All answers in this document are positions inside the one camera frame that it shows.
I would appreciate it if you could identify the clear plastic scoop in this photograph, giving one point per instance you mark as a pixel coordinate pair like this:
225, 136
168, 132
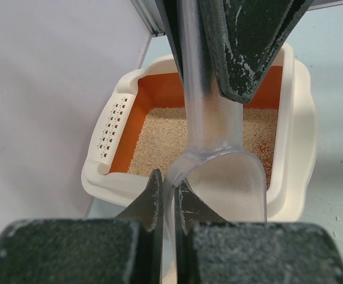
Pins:
215, 179

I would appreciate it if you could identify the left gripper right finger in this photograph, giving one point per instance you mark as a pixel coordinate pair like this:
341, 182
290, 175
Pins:
209, 249

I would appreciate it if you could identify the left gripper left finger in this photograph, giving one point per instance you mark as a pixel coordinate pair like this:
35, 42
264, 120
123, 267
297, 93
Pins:
123, 249

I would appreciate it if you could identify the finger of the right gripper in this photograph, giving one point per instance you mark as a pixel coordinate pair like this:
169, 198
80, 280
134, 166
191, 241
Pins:
172, 25
244, 37

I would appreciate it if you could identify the left aluminium corner post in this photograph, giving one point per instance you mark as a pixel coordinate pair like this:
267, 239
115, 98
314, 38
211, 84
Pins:
150, 15

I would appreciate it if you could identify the cream orange litter box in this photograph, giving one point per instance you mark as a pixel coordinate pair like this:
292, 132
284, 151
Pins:
286, 88

